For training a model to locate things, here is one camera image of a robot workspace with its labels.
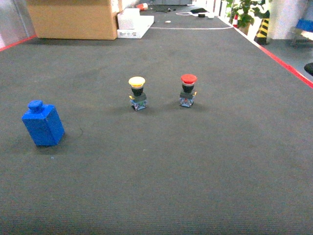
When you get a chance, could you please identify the blue block part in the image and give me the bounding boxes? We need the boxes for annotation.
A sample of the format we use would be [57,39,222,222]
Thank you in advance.
[22,100,65,146]

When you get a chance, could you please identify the white flat boxes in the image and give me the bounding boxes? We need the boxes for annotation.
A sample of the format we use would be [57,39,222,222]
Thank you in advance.
[117,8,155,39]

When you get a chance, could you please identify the green potted plant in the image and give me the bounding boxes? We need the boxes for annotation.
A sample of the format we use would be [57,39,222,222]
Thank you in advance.
[227,0,267,35]

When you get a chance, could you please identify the large cardboard box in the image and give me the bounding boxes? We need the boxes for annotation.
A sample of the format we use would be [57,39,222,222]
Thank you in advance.
[26,0,122,40]

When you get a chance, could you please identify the yellow push button switch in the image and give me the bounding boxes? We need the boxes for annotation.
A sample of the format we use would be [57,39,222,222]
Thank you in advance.
[129,76,147,111]

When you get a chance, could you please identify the red push button switch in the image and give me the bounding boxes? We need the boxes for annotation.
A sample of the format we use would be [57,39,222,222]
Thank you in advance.
[179,74,197,108]

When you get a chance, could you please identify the yellow black striped post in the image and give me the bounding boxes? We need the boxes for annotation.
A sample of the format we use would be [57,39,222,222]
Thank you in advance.
[254,18,269,45]

